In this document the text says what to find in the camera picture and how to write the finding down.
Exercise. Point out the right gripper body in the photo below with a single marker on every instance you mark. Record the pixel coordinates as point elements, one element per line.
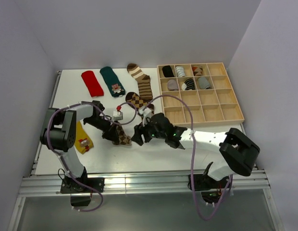
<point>149,131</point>

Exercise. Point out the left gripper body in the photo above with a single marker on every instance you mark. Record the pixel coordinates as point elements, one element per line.
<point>106,127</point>

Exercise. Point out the light brown argyle sock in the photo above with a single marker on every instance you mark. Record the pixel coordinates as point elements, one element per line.
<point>121,137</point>

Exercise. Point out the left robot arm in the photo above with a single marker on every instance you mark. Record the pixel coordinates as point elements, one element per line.
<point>59,133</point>

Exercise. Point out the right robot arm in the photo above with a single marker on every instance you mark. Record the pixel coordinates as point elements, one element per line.
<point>239,153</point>

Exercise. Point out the yellow bear sock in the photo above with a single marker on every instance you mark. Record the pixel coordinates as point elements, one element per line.
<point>83,142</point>

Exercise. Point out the dark brown argyle sock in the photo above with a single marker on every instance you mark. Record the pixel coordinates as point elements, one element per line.
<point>138,101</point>

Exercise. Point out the red sock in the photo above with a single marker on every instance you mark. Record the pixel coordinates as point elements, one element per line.
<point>92,84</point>

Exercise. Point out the rolled beige sock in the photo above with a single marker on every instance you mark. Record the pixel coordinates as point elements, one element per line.
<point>172,85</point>

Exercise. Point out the brown striped sock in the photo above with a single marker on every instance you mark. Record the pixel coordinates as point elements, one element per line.
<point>143,81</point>

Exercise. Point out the green bear sock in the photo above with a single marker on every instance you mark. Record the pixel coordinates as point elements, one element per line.
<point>112,81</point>

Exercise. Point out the rolled black white sock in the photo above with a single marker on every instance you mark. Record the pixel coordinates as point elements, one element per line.
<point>188,84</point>

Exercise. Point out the rolled white striped sock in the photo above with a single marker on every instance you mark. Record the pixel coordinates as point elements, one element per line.
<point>180,71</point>

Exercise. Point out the wooden compartment tray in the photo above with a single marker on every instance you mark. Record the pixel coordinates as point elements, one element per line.
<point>217,106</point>

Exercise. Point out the rolled grey sock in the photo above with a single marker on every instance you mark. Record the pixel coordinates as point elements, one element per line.
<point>204,83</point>

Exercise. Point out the rolled orange argyle sock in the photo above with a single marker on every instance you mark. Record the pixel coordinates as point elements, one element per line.
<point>197,71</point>

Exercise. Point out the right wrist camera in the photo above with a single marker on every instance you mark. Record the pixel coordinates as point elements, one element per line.
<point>146,114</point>

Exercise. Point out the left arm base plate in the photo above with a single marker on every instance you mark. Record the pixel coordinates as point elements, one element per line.
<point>96,183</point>

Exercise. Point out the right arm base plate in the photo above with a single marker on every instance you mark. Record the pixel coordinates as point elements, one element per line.
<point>202,183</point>

